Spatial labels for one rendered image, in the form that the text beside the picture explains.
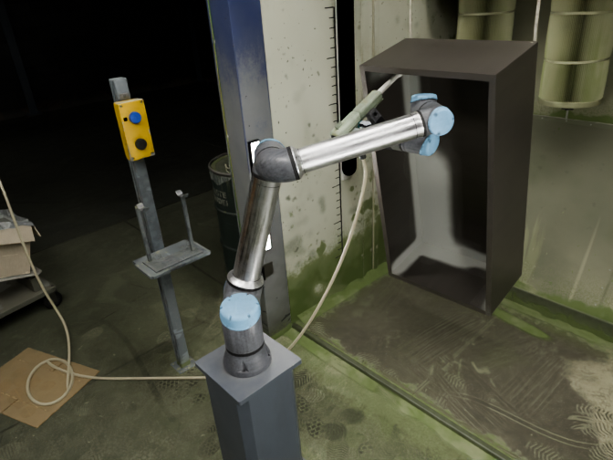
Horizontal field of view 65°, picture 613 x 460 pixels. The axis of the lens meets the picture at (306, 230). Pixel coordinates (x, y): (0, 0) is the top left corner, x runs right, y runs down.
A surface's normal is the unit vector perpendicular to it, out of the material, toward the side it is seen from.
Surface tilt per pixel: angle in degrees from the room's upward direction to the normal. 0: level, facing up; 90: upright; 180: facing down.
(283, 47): 90
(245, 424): 90
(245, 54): 90
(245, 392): 0
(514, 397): 0
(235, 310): 5
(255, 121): 90
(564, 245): 57
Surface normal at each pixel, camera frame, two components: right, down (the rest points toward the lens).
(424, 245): -0.20, -0.80
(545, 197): -0.65, -0.19
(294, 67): 0.68, 0.29
